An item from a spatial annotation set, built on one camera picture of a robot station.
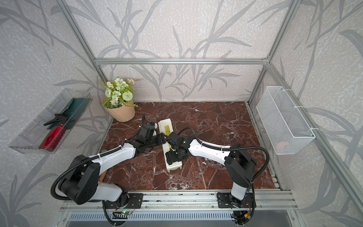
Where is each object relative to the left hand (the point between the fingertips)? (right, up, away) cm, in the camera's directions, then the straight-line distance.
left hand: (165, 138), depth 89 cm
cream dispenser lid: (-1, +7, +5) cm, 8 cm away
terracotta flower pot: (-31, +15, +8) cm, 35 cm away
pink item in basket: (+62, 0, -18) cm, 64 cm away
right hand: (+5, -11, -7) cm, 14 cm away
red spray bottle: (-41, +6, -31) cm, 52 cm away
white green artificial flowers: (-29, +28, -2) cm, 41 cm away
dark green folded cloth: (-45, +16, -17) cm, 51 cm away
